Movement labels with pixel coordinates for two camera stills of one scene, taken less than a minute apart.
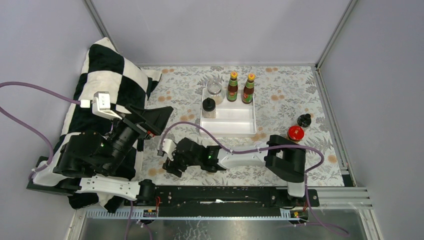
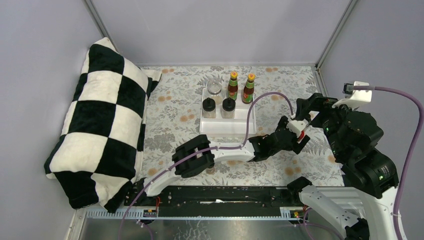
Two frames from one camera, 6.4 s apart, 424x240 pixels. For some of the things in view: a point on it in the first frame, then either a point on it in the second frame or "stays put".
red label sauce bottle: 248,93 stays put
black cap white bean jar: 209,108 stays put
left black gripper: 154,121 to 292,143
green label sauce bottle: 232,88 stays put
